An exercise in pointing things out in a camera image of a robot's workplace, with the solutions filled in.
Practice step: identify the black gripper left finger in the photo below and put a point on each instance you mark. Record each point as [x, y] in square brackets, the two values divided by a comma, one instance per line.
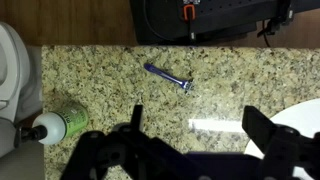
[133, 150]

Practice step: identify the white sink basin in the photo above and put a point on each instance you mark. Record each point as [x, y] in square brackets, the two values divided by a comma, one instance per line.
[300, 116]

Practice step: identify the orange clip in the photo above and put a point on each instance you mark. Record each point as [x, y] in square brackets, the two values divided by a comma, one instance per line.
[188, 12]

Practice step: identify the blue disposable razor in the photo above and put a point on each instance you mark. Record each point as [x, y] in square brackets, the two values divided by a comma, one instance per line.
[166, 76]

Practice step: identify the white toilet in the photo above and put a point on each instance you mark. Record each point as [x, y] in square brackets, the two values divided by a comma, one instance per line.
[13, 76]

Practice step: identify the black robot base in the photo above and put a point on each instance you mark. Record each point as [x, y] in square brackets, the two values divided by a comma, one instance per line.
[220, 16]

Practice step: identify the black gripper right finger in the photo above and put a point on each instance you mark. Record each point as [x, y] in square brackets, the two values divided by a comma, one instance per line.
[266, 133]

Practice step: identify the green bottle with white top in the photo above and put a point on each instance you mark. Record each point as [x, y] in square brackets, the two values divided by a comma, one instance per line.
[66, 121]

